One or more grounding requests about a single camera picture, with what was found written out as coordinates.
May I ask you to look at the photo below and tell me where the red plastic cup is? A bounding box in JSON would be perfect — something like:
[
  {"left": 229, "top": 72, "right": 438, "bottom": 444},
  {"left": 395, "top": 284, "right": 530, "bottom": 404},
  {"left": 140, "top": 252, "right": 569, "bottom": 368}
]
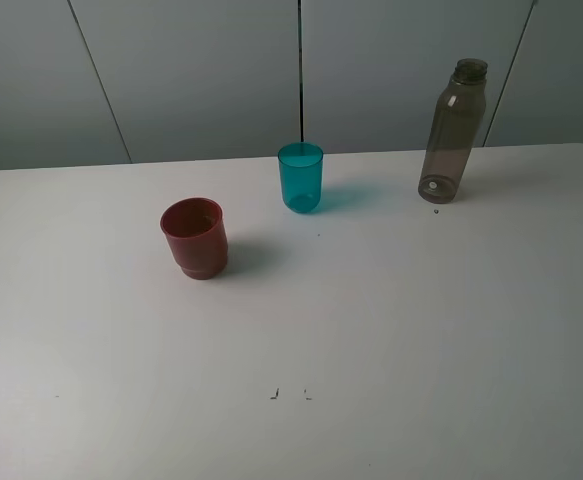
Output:
[{"left": 160, "top": 197, "right": 228, "bottom": 280}]

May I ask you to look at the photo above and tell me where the smoky transparent plastic bottle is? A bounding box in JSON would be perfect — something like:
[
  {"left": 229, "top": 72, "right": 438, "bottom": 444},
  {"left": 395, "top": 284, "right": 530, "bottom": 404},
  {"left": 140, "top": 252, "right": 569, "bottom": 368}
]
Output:
[{"left": 418, "top": 58, "right": 488, "bottom": 204}]

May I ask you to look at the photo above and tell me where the teal transparent plastic cup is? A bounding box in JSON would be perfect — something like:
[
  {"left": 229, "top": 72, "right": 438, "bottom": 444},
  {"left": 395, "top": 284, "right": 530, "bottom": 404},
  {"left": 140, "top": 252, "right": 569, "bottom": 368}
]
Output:
[{"left": 278, "top": 142, "right": 323, "bottom": 214}]

